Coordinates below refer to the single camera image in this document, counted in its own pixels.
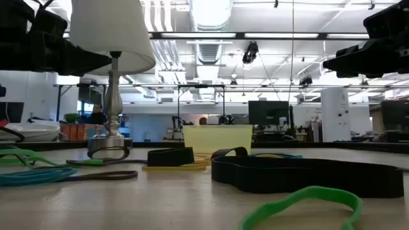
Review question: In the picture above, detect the white bowl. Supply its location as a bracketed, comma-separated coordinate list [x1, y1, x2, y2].
[0, 123, 61, 142]

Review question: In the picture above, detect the large dark screen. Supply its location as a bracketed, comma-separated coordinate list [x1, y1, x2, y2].
[380, 100, 409, 143]

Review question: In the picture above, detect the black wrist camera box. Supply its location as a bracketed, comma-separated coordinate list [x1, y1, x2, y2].
[363, 0, 409, 39]
[30, 6, 69, 36]

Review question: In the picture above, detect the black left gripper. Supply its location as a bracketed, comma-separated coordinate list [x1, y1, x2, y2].
[0, 31, 112, 77]

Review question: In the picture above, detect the bright green rubber band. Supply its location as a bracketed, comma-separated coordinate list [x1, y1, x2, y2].
[0, 148, 104, 169]
[238, 185, 364, 230]

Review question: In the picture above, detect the black overhead light bar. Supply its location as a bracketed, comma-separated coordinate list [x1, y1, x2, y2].
[149, 31, 370, 41]

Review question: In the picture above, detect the row of orange boxes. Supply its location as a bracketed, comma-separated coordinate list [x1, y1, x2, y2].
[59, 123, 106, 141]

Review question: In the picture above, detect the large wide black rubber band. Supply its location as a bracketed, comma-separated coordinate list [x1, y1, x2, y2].
[211, 155, 405, 199]

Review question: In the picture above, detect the black metal stand frame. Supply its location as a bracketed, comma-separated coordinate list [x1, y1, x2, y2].
[176, 84, 226, 126]

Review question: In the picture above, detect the white pillar cabinet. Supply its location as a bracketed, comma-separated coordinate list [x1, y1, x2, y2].
[320, 88, 351, 143]

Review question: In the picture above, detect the small wide black rubber band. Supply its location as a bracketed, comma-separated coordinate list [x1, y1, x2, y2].
[211, 146, 249, 160]
[146, 147, 195, 167]

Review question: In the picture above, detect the black aluminium table frame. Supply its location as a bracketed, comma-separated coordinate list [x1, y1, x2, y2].
[0, 140, 409, 155]

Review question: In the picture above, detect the teal rubber band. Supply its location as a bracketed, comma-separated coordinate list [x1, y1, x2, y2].
[0, 167, 78, 187]
[249, 152, 304, 159]

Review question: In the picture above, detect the black cable loop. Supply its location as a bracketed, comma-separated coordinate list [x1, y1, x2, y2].
[0, 126, 26, 143]

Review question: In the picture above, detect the yellow translucent plastic bin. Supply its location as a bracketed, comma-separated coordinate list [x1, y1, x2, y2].
[183, 124, 254, 154]

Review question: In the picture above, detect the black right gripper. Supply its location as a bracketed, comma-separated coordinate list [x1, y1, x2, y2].
[322, 34, 409, 79]

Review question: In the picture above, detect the silver ventilation duct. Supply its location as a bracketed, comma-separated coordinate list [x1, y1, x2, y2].
[189, 0, 234, 65]

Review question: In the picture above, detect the white shade silver table lamp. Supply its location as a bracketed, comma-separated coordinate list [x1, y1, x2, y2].
[69, 0, 157, 151]

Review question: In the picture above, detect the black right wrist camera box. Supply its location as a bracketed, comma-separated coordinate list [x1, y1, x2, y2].
[363, 0, 409, 39]

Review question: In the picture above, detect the small potted green plant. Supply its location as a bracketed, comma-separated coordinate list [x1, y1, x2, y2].
[63, 112, 81, 125]

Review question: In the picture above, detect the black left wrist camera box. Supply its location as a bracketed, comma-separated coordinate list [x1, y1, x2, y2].
[30, 6, 69, 36]

